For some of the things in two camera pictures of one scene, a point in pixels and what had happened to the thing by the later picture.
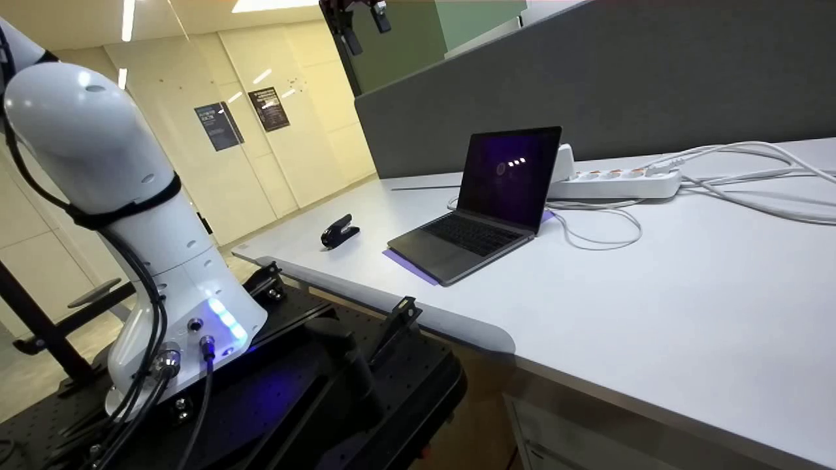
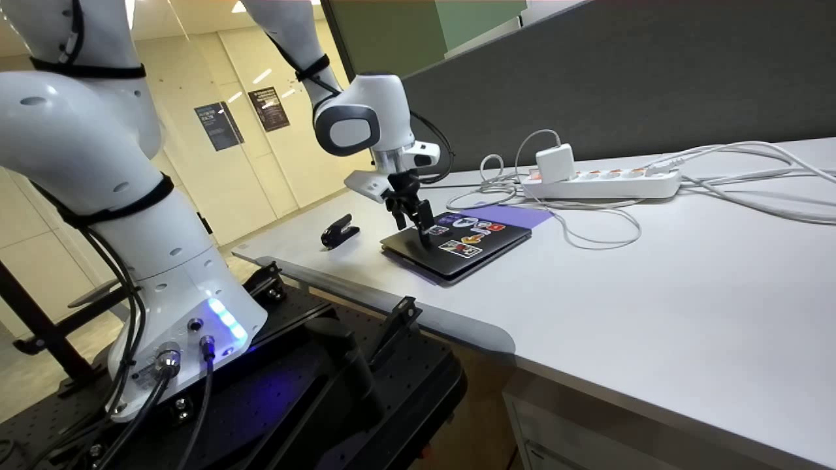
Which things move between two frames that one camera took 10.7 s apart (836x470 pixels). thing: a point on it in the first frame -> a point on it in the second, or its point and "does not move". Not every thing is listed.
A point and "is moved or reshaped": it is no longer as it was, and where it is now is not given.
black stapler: (339, 233) does not move
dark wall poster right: (270, 109) does not move
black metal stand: (54, 333) does not move
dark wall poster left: (217, 124) does not move
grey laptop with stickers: (506, 196) is moved or reshaped
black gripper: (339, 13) -> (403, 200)
